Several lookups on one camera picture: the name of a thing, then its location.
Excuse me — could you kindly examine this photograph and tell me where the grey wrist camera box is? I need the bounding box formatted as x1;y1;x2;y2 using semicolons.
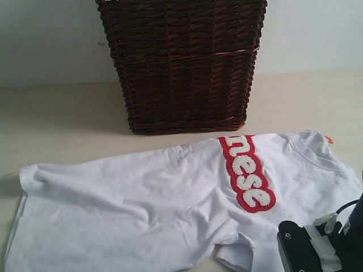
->
277;220;321;271

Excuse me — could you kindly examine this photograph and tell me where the white t-shirt red lettering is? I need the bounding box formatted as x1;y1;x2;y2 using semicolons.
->
5;130;362;271

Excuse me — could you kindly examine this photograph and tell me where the dark brown wicker basket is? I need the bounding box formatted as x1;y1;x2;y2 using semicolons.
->
96;1;268;134

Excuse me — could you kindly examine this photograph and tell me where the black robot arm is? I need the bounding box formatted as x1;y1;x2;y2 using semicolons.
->
336;195;362;272

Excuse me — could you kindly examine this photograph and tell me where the black cable loop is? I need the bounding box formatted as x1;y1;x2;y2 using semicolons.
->
334;198;361;219

